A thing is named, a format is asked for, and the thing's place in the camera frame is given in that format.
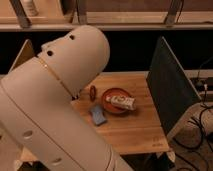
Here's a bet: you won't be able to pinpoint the black cables on floor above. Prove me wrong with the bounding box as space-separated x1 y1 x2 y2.
169 56 213 171

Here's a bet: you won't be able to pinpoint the red ceramic bowl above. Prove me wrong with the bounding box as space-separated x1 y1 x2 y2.
101 88 135 114

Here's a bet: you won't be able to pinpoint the blue sponge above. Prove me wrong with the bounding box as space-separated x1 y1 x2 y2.
90 105 107 126

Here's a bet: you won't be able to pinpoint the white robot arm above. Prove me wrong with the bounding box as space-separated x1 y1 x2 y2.
0 25 133 171

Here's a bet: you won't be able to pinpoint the white bottle on shelf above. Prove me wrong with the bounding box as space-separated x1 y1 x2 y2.
23 0 38 17

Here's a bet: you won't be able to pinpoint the right dark side panel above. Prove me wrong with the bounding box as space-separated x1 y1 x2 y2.
146 37 201 141

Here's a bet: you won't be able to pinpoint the white tube in bowl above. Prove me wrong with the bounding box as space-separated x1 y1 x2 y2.
105 95 136 110

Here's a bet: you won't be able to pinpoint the wooden shelf with metal legs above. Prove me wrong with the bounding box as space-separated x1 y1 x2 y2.
0 0 213 31

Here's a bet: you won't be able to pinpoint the small brown red object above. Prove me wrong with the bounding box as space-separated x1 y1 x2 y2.
89 85 97 101

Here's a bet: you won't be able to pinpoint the left wooden side panel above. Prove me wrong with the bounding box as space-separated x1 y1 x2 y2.
9 39 35 71

